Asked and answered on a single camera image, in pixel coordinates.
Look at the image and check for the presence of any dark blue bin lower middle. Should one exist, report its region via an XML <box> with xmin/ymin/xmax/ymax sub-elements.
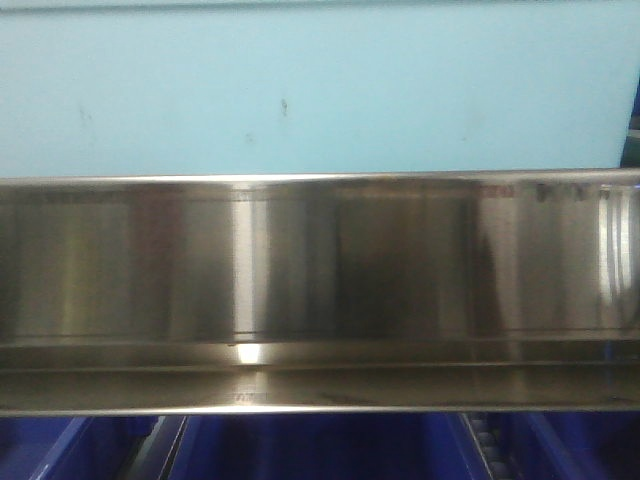
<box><xmin>169</xmin><ymin>413</ymin><xmax>489</xmax><ymax>479</ymax></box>

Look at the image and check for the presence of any dark blue bin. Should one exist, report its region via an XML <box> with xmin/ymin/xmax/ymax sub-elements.
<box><xmin>1</xmin><ymin>416</ymin><xmax>186</xmax><ymax>479</ymax></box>
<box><xmin>169</xmin><ymin>413</ymin><xmax>489</xmax><ymax>479</ymax></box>
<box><xmin>488</xmin><ymin>411</ymin><xmax>639</xmax><ymax>479</ymax></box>

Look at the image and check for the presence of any steel shelf front rail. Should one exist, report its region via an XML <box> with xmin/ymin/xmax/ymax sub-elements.
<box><xmin>1</xmin><ymin>169</ymin><xmax>639</xmax><ymax>416</ymax></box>

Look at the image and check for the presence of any dark blue bin lower left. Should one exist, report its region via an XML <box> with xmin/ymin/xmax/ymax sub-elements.
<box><xmin>1</xmin><ymin>416</ymin><xmax>186</xmax><ymax>479</ymax></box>

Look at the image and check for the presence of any light blue bin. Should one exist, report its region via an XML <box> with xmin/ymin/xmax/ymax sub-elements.
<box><xmin>1</xmin><ymin>1</ymin><xmax>639</xmax><ymax>177</ymax></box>

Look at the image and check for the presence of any dark blue bin lower right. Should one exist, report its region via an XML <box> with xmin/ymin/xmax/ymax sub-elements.
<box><xmin>488</xmin><ymin>411</ymin><xmax>639</xmax><ymax>479</ymax></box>

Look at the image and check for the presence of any white roller conveyor track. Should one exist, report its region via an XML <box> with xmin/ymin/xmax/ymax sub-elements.
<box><xmin>461</xmin><ymin>412</ymin><xmax>509</xmax><ymax>479</ymax></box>

